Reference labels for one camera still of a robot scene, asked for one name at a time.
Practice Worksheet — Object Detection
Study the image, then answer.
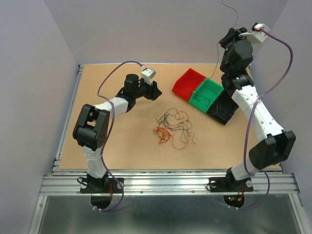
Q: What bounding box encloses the black plastic bin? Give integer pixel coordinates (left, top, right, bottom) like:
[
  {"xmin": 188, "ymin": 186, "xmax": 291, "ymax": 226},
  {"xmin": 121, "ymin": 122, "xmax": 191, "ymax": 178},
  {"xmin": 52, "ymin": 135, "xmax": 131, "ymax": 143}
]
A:
[{"xmin": 206, "ymin": 91, "xmax": 238, "ymax": 125}]

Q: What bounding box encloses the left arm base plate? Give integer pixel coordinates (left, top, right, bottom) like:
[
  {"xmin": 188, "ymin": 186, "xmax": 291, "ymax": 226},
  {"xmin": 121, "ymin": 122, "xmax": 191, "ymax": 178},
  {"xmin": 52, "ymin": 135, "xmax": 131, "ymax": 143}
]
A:
[{"xmin": 77, "ymin": 177, "xmax": 122, "ymax": 195}]

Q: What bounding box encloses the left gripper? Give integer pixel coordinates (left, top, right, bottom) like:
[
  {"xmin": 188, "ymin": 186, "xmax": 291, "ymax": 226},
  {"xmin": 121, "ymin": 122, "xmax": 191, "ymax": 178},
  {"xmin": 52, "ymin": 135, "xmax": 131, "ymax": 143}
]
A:
[{"xmin": 133, "ymin": 78, "xmax": 162, "ymax": 101}]

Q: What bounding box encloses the red plastic bin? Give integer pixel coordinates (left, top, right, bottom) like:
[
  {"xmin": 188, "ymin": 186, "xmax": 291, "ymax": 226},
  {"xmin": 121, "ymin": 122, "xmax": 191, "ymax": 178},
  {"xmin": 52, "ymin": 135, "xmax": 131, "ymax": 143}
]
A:
[{"xmin": 172, "ymin": 68, "xmax": 206, "ymax": 102}]

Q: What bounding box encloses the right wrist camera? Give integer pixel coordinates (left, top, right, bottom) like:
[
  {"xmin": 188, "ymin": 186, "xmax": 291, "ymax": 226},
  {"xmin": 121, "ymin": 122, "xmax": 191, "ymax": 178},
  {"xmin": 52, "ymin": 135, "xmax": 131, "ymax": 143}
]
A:
[{"xmin": 239, "ymin": 22, "xmax": 270, "ymax": 44}]

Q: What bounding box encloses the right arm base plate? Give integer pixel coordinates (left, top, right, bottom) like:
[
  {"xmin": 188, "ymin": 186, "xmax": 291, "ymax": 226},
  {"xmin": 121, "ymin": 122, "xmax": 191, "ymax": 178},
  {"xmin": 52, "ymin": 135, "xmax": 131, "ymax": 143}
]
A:
[{"xmin": 206, "ymin": 176, "xmax": 254, "ymax": 193}]

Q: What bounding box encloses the orange wire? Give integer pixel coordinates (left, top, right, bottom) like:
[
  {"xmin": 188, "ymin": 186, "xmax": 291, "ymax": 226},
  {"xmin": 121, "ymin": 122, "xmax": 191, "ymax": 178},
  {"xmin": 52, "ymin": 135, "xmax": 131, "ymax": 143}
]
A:
[{"xmin": 152, "ymin": 111, "xmax": 195, "ymax": 150}]

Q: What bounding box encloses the black wire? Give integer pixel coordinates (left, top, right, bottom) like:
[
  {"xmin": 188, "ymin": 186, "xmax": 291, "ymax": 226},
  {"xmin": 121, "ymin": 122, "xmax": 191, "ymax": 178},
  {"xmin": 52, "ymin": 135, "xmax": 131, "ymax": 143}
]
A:
[{"xmin": 209, "ymin": 0, "xmax": 239, "ymax": 115}]

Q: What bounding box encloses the aluminium rail frame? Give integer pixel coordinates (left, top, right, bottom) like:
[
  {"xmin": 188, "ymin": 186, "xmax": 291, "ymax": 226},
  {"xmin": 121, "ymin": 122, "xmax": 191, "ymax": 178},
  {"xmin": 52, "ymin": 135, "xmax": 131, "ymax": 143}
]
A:
[{"xmin": 30, "ymin": 64, "xmax": 312, "ymax": 234}]

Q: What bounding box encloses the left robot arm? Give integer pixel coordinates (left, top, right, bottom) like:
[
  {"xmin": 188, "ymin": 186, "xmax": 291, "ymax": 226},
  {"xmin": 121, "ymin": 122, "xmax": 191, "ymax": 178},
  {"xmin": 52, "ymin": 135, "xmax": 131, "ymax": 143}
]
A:
[{"xmin": 73, "ymin": 68, "xmax": 162, "ymax": 194}]

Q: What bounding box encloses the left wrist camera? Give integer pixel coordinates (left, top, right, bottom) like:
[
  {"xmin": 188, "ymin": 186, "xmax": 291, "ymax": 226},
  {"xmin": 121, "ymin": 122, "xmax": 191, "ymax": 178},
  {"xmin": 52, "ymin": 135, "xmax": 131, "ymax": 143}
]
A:
[{"xmin": 140, "ymin": 65, "xmax": 156, "ymax": 85}]

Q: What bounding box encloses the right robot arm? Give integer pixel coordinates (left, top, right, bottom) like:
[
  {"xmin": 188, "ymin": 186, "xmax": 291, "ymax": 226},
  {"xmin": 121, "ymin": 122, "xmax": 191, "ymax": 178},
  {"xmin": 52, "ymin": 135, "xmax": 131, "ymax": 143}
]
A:
[{"xmin": 208, "ymin": 23, "xmax": 296, "ymax": 192}]

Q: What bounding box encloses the green plastic bin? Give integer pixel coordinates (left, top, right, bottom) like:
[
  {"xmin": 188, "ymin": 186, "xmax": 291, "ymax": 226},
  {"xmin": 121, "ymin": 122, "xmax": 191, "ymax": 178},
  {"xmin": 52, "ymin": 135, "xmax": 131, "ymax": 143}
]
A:
[{"xmin": 189, "ymin": 78, "xmax": 224, "ymax": 113}]

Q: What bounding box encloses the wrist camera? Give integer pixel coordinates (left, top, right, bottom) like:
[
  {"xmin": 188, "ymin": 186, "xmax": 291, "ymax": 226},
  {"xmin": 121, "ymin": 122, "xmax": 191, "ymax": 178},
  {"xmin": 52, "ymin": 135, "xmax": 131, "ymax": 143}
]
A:
[
  {"xmin": 239, "ymin": 22, "xmax": 270, "ymax": 44},
  {"xmin": 140, "ymin": 65, "xmax": 156, "ymax": 85}
]

